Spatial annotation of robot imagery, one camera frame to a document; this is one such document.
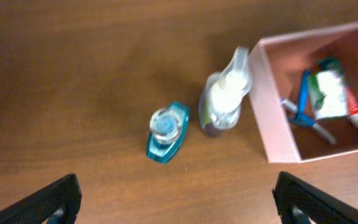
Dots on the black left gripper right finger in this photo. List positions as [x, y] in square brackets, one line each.
[299, 202]

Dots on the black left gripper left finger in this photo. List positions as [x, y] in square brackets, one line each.
[59, 202]

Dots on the green and white soap packet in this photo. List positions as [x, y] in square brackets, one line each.
[327, 95]

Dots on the Colgate toothpaste tube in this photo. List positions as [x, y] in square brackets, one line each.
[332, 63]

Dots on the blue Gillette razor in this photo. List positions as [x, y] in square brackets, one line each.
[300, 118]

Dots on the teal Listerine mouthwash bottle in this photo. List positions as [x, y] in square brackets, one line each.
[168, 128]

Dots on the white open cardboard box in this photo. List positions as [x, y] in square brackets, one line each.
[277, 64]

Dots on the blue and white toothbrush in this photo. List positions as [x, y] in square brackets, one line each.
[317, 128]

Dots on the blue foam soap pump bottle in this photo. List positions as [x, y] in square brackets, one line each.
[219, 107]

